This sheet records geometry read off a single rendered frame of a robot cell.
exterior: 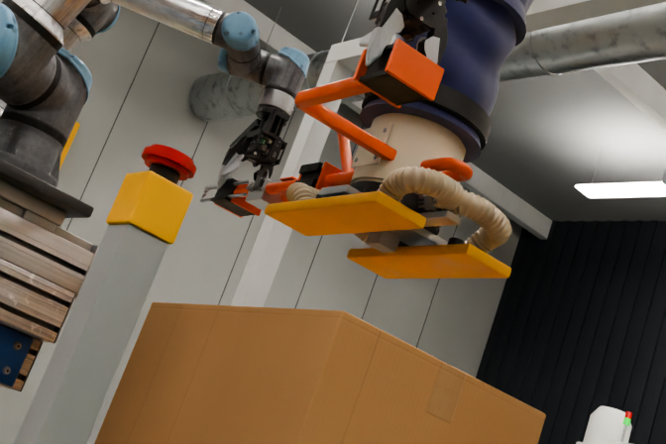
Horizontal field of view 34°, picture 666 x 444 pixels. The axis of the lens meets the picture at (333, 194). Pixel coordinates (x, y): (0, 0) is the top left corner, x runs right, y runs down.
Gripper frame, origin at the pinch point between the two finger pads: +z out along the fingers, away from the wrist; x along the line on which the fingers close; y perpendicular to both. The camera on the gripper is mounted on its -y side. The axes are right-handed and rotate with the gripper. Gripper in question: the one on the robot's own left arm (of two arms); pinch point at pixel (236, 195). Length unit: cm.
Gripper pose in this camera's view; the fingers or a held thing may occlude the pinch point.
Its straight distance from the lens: 240.1
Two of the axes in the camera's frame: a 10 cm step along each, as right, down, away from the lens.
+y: 5.4, -0.8, -8.4
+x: 7.8, 4.3, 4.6
